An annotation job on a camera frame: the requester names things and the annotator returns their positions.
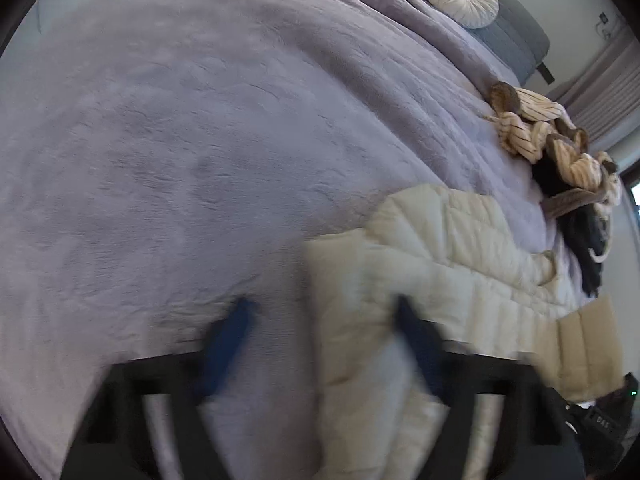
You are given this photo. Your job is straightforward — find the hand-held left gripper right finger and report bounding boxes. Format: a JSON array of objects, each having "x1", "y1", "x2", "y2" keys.
[{"x1": 395, "y1": 295, "x2": 586, "y2": 480}]

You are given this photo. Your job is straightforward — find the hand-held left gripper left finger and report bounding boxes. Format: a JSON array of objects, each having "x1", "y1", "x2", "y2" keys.
[{"x1": 60, "y1": 297, "x2": 261, "y2": 480}]

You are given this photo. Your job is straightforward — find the cream puffer jacket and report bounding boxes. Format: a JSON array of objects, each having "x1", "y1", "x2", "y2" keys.
[{"x1": 305, "y1": 184, "x2": 628, "y2": 480}]

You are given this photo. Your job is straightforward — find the black garment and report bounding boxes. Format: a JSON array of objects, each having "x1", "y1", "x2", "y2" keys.
[{"x1": 531, "y1": 157, "x2": 613, "y2": 297}]

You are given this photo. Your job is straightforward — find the lavender fleece blanket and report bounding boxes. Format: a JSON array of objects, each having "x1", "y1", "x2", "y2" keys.
[{"x1": 0, "y1": 0, "x2": 608, "y2": 480}]

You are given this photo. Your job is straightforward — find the brown cloth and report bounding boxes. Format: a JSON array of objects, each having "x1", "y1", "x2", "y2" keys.
[{"x1": 542, "y1": 187, "x2": 608, "y2": 218}]

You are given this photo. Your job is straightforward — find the cream striped shirt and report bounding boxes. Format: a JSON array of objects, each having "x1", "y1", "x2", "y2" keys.
[{"x1": 487, "y1": 81, "x2": 623, "y2": 206}]

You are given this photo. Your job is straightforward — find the grey curtain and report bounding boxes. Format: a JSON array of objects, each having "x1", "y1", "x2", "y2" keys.
[{"x1": 550, "y1": 25, "x2": 640, "y2": 146}]

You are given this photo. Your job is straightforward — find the grey quilted headboard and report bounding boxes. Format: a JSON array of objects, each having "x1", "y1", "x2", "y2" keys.
[{"x1": 350, "y1": 0, "x2": 551, "y2": 86}]

